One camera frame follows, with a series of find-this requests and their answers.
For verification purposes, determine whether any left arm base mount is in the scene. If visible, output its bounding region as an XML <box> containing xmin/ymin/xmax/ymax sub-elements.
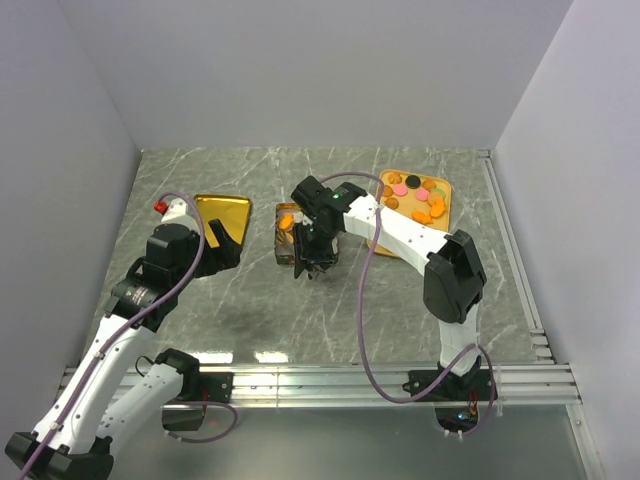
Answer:
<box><xmin>154</xmin><ymin>348</ymin><xmax>234</xmax><ymax>432</ymax></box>

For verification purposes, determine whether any flower shaped butter cookie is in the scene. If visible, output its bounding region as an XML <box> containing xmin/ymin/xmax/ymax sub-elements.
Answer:
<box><xmin>387</xmin><ymin>172</ymin><xmax>402</xmax><ymax>185</ymax></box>

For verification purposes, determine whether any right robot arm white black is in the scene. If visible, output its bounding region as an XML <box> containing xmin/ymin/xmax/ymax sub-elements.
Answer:
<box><xmin>291</xmin><ymin>176</ymin><xmax>487</xmax><ymax>399</ymax></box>

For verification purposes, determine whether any black sandwich cookie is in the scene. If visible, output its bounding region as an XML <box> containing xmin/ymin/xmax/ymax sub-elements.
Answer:
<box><xmin>405</xmin><ymin>175</ymin><xmax>422</xmax><ymax>189</ymax></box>

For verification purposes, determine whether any gold tin lid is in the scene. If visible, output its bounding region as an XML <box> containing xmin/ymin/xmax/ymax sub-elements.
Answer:
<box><xmin>194</xmin><ymin>194</ymin><xmax>251</xmax><ymax>248</ymax></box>

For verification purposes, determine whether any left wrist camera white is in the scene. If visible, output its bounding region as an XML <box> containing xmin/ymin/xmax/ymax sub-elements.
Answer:
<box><xmin>154</xmin><ymin>198</ymin><xmax>198</xmax><ymax>231</ymax></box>

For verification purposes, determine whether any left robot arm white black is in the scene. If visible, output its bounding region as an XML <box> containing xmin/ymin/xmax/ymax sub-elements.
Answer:
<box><xmin>5</xmin><ymin>219</ymin><xmax>242</xmax><ymax>479</ymax></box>

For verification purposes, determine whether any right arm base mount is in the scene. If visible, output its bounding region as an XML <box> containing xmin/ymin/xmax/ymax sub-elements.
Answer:
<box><xmin>402</xmin><ymin>369</ymin><xmax>498</xmax><ymax>403</ymax></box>

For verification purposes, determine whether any aluminium mounting rail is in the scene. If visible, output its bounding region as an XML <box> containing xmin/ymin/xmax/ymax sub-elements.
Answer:
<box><xmin>59</xmin><ymin>364</ymin><xmax>584</xmax><ymax>409</ymax></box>

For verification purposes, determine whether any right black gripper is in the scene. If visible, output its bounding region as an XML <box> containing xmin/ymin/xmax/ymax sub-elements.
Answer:
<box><xmin>292</xmin><ymin>222</ymin><xmax>340</xmax><ymax>280</ymax></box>

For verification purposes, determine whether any pink round cookie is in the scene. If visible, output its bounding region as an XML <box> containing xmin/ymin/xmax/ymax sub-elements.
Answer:
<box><xmin>392</xmin><ymin>184</ymin><xmax>408</xmax><ymax>197</ymax></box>

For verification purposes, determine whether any green cookie tin box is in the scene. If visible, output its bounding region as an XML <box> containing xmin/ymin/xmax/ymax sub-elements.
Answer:
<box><xmin>274</xmin><ymin>203</ymin><xmax>304</xmax><ymax>266</ymax></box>

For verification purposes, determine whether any yellow cookie tray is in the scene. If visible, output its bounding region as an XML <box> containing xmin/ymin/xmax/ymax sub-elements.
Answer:
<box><xmin>376</xmin><ymin>169</ymin><xmax>453</xmax><ymax>232</ymax></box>

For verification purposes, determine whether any orange shaped cookie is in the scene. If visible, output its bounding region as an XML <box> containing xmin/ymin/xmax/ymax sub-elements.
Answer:
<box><xmin>278</xmin><ymin>213</ymin><xmax>296</xmax><ymax>232</ymax></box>

